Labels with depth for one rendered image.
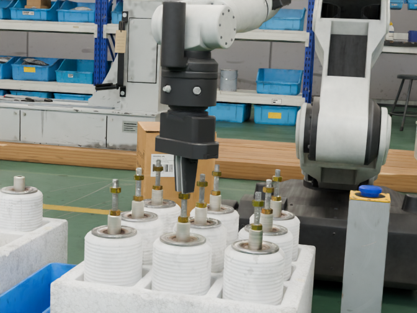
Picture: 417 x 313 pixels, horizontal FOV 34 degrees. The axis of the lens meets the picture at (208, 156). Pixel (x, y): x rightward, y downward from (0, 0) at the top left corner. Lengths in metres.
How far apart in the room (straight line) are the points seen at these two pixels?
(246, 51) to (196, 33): 8.53
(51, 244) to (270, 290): 0.56
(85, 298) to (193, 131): 0.31
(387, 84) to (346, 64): 7.89
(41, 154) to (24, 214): 1.95
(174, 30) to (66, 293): 0.44
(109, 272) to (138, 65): 2.27
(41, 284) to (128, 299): 0.35
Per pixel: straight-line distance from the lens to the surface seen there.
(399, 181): 3.09
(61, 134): 3.41
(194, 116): 1.04
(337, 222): 1.59
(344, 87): 1.51
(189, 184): 1.08
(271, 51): 9.51
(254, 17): 1.19
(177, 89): 1.03
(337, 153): 1.47
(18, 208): 1.43
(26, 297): 1.34
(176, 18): 1.01
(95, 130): 3.34
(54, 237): 1.47
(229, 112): 5.84
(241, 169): 3.11
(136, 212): 1.24
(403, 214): 1.62
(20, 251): 1.34
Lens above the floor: 0.55
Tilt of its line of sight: 8 degrees down
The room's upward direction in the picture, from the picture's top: 3 degrees clockwise
